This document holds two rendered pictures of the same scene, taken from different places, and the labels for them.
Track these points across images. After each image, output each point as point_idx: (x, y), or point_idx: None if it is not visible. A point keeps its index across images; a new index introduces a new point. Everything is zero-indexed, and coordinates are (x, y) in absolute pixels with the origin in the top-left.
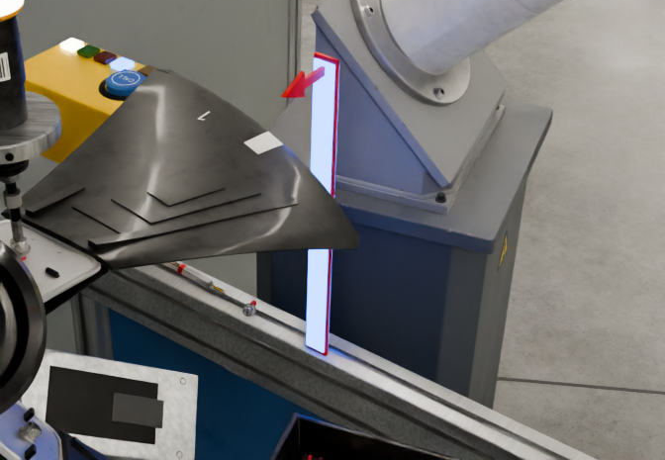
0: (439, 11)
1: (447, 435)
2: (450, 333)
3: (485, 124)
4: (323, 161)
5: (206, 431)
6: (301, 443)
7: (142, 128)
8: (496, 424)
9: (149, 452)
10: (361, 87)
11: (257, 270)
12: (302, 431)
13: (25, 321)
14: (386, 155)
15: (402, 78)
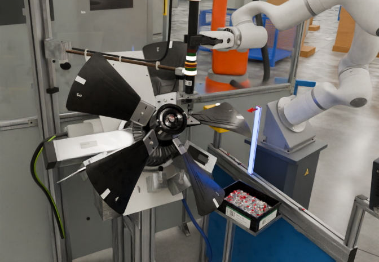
0: (294, 109)
1: (272, 196)
2: (286, 185)
3: (305, 140)
4: (255, 128)
5: None
6: (238, 187)
7: (217, 109)
8: (282, 195)
9: (203, 167)
10: (274, 122)
11: (248, 164)
12: (239, 184)
13: (183, 123)
14: (277, 139)
15: (283, 122)
